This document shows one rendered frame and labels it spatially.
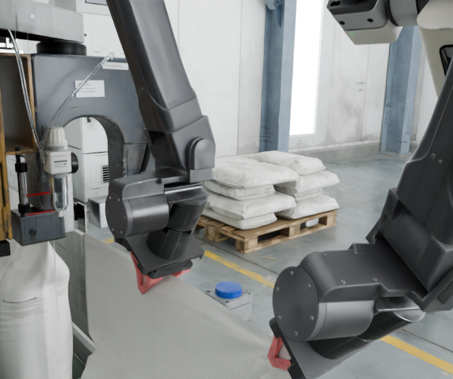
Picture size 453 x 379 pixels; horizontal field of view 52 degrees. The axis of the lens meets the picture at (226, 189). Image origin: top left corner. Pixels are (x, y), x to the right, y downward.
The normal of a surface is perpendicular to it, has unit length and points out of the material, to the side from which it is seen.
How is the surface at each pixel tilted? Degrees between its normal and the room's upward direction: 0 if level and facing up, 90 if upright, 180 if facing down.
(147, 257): 30
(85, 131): 90
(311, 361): 45
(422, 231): 63
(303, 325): 80
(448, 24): 40
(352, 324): 100
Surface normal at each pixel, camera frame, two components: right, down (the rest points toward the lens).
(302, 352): 0.46, -0.55
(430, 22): -0.47, -0.66
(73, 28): 0.98, 0.07
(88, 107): 0.65, 0.19
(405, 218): -0.69, -0.33
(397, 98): -0.76, 0.13
